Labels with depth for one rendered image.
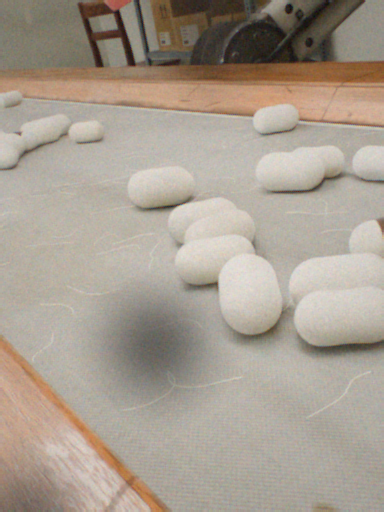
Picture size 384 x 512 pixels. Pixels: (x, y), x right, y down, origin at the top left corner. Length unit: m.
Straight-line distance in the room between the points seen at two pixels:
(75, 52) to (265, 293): 5.24
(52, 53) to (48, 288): 5.08
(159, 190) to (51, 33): 5.02
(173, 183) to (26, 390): 0.20
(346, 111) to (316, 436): 0.34
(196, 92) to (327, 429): 0.50
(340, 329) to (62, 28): 5.23
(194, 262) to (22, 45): 5.05
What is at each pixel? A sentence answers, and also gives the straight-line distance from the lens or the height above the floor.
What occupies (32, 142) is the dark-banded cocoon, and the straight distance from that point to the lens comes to 0.59.
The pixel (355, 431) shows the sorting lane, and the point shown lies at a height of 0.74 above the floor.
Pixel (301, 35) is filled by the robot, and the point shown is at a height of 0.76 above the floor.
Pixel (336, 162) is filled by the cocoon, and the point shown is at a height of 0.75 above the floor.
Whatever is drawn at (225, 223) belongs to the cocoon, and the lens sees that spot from 0.26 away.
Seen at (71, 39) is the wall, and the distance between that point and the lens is 5.41.
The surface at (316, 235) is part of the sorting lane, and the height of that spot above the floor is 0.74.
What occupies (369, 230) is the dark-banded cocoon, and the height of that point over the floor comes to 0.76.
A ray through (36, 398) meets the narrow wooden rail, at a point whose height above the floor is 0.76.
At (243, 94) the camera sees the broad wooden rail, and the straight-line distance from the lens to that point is 0.58.
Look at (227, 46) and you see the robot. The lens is 0.94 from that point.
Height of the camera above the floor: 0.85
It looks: 23 degrees down
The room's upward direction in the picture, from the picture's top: 11 degrees counter-clockwise
